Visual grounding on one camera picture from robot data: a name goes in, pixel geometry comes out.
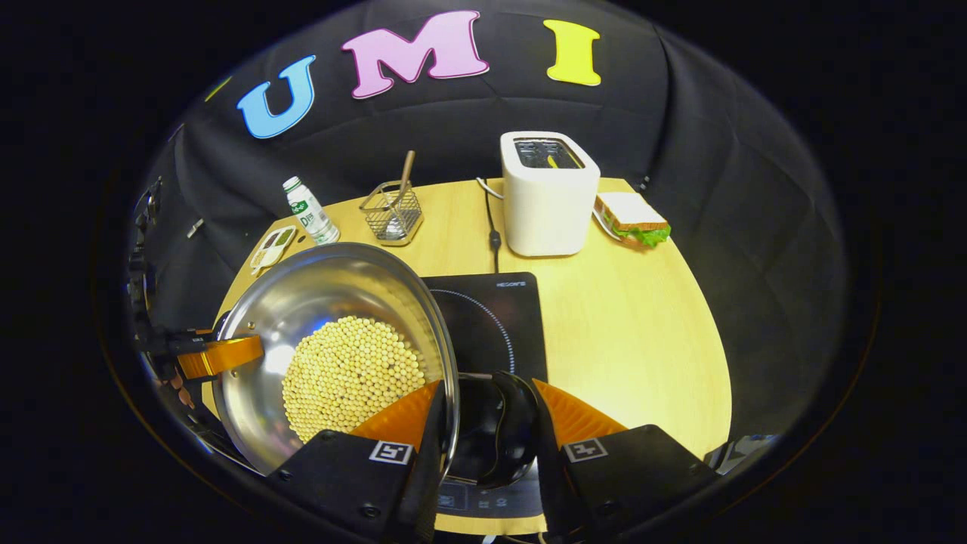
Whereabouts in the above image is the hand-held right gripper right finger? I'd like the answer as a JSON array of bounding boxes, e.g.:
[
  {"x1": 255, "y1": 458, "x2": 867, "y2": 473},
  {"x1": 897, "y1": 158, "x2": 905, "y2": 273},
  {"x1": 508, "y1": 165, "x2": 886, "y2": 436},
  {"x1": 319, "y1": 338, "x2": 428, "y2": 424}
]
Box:
[{"x1": 529, "y1": 378, "x2": 718, "y2": 541}]

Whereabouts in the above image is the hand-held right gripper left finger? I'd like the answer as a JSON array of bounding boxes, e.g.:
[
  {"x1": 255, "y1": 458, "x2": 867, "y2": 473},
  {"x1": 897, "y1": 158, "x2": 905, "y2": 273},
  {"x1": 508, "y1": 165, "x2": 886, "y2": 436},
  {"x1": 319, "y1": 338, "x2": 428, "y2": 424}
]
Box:
[{"x1": 266, "y1": 380, "x2": 447, "y2": 544}]

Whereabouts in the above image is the steel pot with beans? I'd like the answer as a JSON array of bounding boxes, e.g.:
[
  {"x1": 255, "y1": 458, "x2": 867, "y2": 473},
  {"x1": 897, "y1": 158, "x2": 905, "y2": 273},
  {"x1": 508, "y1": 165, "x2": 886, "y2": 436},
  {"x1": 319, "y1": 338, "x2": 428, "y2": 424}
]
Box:
[{"x1": 212, "y1": 242, "x2": 541, "y2": 489}]

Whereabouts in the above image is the black induction cooktop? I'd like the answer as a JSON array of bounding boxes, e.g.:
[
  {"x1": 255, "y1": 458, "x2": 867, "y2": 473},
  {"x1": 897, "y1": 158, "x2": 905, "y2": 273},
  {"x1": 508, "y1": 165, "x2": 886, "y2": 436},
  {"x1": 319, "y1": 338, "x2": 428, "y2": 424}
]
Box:
[{"x1": 419, "y1": 272, "x2": 548, "y2": 519}]

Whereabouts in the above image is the small white sauce tray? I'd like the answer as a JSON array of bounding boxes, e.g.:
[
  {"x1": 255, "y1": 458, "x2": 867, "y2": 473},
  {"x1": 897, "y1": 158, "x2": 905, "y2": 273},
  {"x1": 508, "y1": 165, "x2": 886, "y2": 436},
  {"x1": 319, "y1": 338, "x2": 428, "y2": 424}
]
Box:
[{"x1": 250, "y1": 225, "x2": 298, "y2": 271}]

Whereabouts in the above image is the white drink bottle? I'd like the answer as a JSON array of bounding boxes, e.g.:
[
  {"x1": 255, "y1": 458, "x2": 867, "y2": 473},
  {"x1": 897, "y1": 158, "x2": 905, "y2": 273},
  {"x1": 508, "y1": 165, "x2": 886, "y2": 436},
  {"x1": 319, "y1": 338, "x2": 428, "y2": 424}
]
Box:
[{"x1": 283, "y1": 176, "x2": 341, "y2": 246}]

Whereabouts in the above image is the white toaster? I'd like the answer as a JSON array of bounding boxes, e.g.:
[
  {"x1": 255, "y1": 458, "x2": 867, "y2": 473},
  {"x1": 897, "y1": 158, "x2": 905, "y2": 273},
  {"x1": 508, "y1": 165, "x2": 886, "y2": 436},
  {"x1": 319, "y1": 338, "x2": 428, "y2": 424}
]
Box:
[{"x1": 500, "y1": 131, "x2": 601, "y2": 258}]

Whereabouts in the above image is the sandwich with lettuce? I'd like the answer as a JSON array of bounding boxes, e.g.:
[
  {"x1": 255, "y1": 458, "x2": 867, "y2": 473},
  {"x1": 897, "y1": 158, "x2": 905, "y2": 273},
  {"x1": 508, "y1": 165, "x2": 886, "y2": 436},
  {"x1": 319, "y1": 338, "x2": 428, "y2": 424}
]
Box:
[{"x1": 595, "y1": 192, "x2": 672, "y2": 251}]

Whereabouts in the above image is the wire mesh basket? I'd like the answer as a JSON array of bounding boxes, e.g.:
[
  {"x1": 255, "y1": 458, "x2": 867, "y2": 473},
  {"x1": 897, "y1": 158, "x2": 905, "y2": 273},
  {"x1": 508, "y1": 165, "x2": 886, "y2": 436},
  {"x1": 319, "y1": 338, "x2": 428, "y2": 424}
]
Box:
[{"x1": 360, "y1": 180, "x2": 424, "y2": 247}]

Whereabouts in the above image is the toaster power cable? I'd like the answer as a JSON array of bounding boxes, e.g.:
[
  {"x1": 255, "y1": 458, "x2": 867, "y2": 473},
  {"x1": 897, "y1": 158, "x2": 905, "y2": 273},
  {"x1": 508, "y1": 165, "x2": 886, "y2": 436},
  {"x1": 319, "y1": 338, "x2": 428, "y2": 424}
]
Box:
[{"x1": 476, "y1": 178, "x2": 505, "y2": 274}]

